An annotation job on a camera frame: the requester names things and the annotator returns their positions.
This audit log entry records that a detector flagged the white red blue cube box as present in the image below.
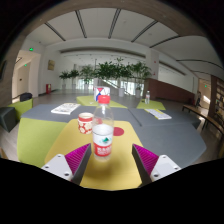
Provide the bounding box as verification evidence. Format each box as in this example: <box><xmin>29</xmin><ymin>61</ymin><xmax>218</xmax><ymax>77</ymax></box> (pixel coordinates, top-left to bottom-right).
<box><xmin>93</xmin><ymin>86</ymin><xmax>111</xmax><ymax>103</ymax></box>

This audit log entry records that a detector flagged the green upholstered seat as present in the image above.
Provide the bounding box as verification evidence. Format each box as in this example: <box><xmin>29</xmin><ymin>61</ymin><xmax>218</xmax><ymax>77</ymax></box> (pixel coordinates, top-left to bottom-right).
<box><xmin>7</xmin><ymin>98</ymin><xmax>34</xmax><ymax>122</ymax></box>

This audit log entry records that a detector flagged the red floral paper cup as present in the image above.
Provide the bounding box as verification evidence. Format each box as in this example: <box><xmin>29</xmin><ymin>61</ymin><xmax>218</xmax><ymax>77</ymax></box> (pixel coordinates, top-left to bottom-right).
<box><xmin>77</xmin><ymin>112</ymin><xmax>95</xmax><ymax>135</ymax></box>

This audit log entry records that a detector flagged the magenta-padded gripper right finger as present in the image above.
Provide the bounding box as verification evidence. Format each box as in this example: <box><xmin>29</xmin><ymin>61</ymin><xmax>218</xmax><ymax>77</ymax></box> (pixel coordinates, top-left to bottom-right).
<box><xmin>131</xmin><ymin>143</ymin><xmax>183</xmax><ymax>188</ymax></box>

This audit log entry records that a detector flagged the white printed magazine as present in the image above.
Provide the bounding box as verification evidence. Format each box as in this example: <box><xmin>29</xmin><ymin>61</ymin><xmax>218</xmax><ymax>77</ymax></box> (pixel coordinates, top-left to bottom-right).
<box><xmin>50</xmin><ymin>102</ymin><xmax>82</xmax><ymax>116</ymax></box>

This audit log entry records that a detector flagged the dark grey upholstered seat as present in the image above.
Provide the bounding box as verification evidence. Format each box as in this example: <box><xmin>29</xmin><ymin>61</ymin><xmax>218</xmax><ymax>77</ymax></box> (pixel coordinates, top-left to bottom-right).
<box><xmin>0</xmin><ymin>106</ymin><xmax>18</xmax><ymax>133</ymax></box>

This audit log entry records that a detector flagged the group of potted plants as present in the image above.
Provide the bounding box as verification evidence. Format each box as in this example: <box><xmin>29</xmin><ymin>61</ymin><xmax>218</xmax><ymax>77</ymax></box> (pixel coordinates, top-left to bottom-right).
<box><xmin>58</xmin><ymin>57</ymin><xmax>153</xmax><ymax>99</ymax></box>

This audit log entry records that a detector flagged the clear red-capped water bottle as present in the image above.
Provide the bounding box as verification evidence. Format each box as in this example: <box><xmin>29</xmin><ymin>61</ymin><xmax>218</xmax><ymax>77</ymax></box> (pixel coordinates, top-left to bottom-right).
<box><xmin>91</xmin><ymin>94</ymin><xmax>115</xmax><ymax>162</ymax></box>

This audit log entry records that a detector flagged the black backpack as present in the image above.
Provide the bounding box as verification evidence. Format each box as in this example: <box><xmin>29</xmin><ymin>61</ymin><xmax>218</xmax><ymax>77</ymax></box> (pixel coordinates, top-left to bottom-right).
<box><xmin>19</xmin><ymin>92</ymin><xmax>33</xmax><ymax>103</ymax></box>

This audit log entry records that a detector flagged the small clear water bottle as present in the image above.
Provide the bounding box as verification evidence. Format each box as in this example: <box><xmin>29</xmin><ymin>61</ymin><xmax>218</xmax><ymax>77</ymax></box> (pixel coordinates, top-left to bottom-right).
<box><xmin>144</xmin><ymin>90</ymin><xmax>151</xmax><ymax>105</ymax></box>

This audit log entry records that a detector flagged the wooden bookshelf unit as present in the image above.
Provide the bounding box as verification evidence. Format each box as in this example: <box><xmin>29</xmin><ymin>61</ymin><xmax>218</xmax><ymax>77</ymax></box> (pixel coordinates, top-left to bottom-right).
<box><xmin>209</xmin><ymin>74</ymin><xmax>224</xmax><ymax>124</ymax></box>

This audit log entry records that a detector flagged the framed wall picture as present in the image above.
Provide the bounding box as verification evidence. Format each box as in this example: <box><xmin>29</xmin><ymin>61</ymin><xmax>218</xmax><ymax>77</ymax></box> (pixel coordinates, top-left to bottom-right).
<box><xmin>47</xmin><ymin>59</ymin><xmax>56</xmax><ymax>71</ymax></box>

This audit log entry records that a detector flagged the person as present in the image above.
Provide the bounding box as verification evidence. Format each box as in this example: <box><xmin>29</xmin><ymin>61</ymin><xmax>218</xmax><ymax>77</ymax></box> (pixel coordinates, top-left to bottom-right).
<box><xmin>194</xmin><ymin>90</ymin><xmax>202</xmax><ymax>107</ymax></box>

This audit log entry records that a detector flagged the flat round red coaster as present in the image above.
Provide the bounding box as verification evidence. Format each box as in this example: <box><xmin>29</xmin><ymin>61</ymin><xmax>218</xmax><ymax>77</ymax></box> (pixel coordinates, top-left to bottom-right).
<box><xmin>113</xmin><ymin>126</ymin><xmax>125</xmax><ymax>137</ymax></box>

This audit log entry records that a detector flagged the long wooden bench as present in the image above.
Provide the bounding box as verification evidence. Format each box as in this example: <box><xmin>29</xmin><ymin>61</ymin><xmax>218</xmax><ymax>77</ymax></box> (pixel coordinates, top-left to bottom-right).
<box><xmin>181</xmin><ymin>103</ymin><xmax>224</xmax><ymax>134</ymax></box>

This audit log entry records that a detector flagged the yellow and white booklet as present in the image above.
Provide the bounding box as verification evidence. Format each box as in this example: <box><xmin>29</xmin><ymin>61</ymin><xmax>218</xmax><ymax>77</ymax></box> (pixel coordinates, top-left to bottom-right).
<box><xmin>143</xmin><ymin>108</ymin><xmax>173</xmax><ymax>121</ymax></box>

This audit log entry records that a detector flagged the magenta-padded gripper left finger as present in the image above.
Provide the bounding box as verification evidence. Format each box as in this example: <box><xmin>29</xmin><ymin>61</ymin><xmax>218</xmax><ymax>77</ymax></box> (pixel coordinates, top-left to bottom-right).
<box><xmin>40</xmin><ymin>142</ymin><xmax>93</xmax><ymax>186</ymax></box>

